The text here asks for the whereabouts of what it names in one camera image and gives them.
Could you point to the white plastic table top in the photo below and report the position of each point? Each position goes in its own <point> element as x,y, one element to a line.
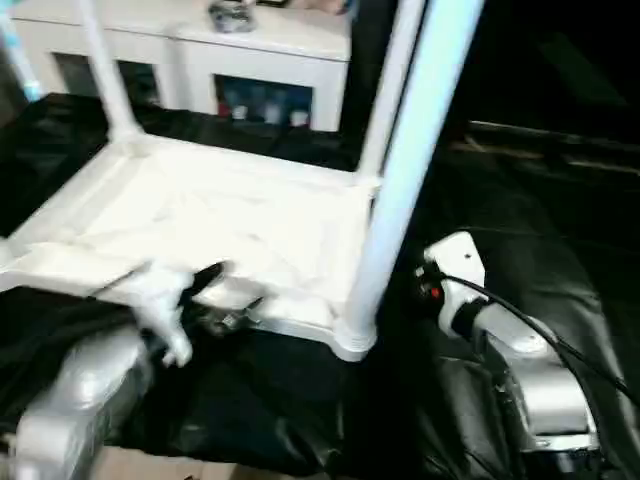
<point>225,210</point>

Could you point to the white plastic table leg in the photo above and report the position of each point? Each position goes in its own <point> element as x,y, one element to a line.
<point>387,100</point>
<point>112,75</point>
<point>400,175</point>

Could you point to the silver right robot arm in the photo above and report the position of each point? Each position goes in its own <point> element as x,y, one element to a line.
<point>545,390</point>

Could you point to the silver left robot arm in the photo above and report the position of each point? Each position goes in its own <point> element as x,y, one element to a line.
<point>85,390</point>

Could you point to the black mat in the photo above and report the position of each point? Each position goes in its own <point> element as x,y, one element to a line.
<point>275,400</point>

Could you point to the white cup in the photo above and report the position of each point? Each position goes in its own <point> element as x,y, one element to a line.
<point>271,113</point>
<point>239,113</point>
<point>299,118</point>

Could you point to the long black bar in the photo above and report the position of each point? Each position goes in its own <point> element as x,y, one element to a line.
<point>550,132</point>

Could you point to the white cabinet with glass doors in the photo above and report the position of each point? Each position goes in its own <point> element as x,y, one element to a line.
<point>250,55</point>

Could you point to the grey speckled ornament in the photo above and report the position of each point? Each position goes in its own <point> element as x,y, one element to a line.
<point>230,17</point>

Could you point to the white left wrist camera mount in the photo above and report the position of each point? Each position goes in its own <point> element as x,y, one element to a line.
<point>160,310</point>

